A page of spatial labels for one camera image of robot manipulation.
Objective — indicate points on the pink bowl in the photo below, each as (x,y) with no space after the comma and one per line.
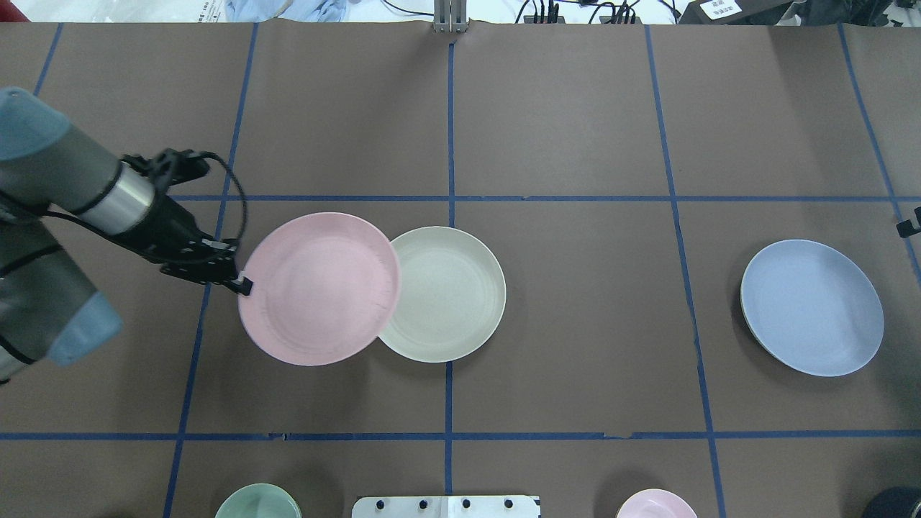
(655,503)

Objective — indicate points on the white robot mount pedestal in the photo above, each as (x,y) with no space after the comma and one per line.
(448,506)

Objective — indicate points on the dark blue pot with lid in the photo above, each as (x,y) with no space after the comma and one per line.
(897,501)

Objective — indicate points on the black box with label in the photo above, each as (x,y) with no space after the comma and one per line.
(753,13)

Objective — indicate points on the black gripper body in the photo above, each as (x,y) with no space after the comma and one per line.
(167,224)

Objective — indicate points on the blue plate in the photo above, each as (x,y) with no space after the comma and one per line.
(812,308)

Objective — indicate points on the cream white plate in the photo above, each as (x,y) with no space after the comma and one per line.
(452,295)

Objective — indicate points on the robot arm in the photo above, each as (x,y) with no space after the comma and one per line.
(51,169)

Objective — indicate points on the green bowl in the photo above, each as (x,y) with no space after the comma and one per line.
(259,500)

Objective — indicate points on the light blue cloth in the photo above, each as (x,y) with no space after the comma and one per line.
(305,11)

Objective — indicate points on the aluminium frame post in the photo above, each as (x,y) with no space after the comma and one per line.
(450,16)

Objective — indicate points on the pink plate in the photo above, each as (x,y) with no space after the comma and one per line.
(324,286)

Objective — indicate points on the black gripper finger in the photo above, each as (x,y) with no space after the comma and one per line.
(910,227)
(241,285)

